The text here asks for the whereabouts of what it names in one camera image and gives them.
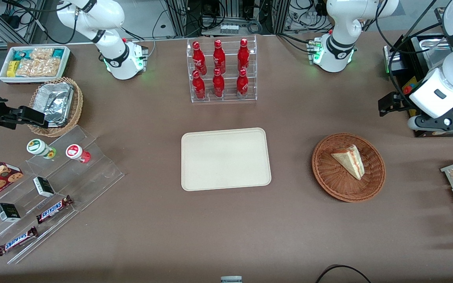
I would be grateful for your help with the triangle sandwich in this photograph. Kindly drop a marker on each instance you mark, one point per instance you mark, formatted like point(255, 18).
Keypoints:
point(348, 161)

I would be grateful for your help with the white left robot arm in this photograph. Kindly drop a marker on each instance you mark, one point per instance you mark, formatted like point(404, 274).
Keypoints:
point(340, 51)

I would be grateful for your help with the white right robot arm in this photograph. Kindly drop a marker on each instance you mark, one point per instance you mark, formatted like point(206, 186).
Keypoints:
point(120, 59)

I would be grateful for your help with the oval brown wicker basket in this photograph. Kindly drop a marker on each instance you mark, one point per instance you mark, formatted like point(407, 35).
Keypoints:
point(76, 106)

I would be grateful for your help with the round brown wicker basket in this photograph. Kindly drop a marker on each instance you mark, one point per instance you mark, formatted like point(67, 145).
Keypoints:
point(328, 177)

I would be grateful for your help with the beige plastic tray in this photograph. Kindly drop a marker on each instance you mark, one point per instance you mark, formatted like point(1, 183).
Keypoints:
point(226, 159)

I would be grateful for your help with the yellow box with red button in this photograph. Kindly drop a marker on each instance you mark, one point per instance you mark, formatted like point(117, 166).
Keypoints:
point(407, 90)

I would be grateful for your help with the aluminium foil container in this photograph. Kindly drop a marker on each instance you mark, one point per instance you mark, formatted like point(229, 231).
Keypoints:
point(47, 89)
point(58, 108)

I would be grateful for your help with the green lid white cup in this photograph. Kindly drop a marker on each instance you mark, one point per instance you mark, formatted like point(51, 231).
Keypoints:
point(37, 146)

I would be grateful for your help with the white plastic snack bin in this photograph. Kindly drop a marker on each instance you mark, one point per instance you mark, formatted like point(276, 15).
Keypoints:
point(34, 80)

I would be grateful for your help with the black food warmer cabinet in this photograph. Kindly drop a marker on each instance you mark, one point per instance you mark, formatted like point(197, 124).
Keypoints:
point(411, 59)

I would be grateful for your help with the stainless steel pan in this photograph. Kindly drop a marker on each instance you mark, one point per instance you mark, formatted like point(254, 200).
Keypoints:
point(435, 51)

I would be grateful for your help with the large clear rice cracker bag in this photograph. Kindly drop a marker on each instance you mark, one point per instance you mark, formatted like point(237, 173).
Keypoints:
point(37, 67)

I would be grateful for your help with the yellow snack package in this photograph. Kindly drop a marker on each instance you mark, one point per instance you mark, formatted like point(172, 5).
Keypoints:
point(11, 68)

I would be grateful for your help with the red lid white cup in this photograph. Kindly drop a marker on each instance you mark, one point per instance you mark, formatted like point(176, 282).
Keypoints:
point(75, 151)

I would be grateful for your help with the teal snack package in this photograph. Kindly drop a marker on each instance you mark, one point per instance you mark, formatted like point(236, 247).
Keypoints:
point(21, 55)
point(58, 53)

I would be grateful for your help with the small clear rice cracker bag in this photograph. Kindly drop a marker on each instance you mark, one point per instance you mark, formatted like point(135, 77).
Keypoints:
point(41, 53)

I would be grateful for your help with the small black box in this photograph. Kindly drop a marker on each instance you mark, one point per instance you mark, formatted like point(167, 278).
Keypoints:
point(8, 212)
point(43, 186)

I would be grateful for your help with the clear acrylic stepped shelf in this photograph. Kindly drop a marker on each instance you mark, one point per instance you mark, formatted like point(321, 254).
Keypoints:
point(100, 177)

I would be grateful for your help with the Snickers chocolate bar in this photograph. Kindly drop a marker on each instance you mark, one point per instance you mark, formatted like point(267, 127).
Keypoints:
point(17, 240)
point(53, 209)

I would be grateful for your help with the clear acrylic bottle rack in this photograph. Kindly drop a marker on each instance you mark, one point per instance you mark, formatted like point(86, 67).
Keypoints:
point(250, 98)

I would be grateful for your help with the red cola bottle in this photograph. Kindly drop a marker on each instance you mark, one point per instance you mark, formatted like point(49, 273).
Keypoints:
point(199, 86)
point(243, 55)
point(242, 84)
point(219, 57)
point(218, 84)
point(198, 57)

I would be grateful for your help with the white power strip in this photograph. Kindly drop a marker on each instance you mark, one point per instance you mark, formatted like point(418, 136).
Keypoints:
point(228, 28)

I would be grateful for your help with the small grey device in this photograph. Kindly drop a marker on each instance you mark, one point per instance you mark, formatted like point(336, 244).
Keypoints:
point(231, 280)

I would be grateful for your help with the aluminium frame rack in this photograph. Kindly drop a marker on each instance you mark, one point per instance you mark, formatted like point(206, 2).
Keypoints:
point(177, 19)

